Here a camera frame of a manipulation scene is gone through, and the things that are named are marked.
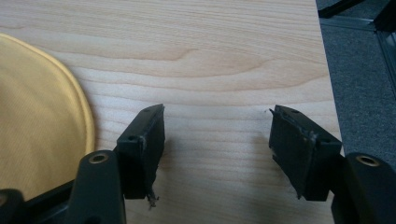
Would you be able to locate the yellow round fabric mat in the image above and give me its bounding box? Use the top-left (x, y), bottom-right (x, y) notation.
top-left (0, 32), bottom-right (95, 202)

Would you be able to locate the metal frame stand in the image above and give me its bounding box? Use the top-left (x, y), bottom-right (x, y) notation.
top-left (317, 0), bottom-right (396, 101)

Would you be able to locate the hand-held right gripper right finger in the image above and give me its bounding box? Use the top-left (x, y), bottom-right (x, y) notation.
top-left (268, 105), bottom-right (344, 202)

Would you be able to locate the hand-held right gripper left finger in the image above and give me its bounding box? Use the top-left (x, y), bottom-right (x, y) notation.
top-left (113, 104), bottom-right (166, 210)

